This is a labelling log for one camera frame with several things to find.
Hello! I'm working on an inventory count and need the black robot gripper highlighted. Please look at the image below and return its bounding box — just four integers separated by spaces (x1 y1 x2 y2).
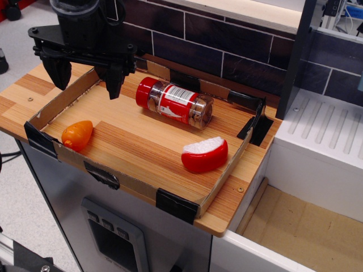
28 12 137 100

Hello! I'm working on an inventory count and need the red-lidded clear spice bottle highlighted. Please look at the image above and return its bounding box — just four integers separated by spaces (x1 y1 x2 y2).
136 77 214 129

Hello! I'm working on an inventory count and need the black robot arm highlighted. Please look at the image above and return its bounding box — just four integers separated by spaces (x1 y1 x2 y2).
28 0 137 99

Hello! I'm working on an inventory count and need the cardboard fence with black tape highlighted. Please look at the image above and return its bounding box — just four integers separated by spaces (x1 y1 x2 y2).
24 63 281 235

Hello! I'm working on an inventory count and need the orange toy carrot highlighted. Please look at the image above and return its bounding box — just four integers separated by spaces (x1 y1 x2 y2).
61 120 93 151

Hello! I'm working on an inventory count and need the red toy cheese wedge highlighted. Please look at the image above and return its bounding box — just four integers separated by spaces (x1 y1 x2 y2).
181 137 229 173

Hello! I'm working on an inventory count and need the grey toy dishwasher front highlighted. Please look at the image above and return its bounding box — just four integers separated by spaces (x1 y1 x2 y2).
81 198 150 271

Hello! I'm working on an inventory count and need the white toy sink drainboard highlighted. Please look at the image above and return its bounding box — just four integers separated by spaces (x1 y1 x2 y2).
275 90 362 173

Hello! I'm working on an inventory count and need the dark grey vertical post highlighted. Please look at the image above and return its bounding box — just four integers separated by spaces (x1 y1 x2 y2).
276 1 316 120

